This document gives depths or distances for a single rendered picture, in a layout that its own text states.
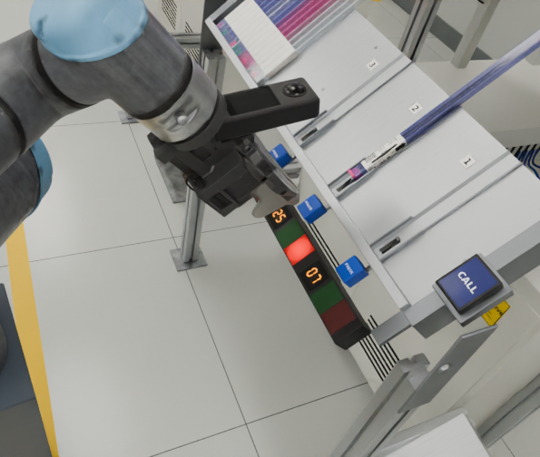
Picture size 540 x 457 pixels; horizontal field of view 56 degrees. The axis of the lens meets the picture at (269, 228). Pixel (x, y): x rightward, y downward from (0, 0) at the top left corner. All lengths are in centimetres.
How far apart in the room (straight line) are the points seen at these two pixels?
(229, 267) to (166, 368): 36
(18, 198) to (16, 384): 22
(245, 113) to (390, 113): 26
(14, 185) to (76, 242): 94
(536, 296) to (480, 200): 29
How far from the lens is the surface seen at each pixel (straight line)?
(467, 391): 105
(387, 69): 77
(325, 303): 64
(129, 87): 44
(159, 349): 133
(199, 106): 47
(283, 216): 71
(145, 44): 43
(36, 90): 47
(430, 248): 61
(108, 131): 194
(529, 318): 90
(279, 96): 54
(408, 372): 65
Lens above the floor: 114
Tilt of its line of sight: 44 degrees down
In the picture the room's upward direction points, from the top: 16 degrees clockwise
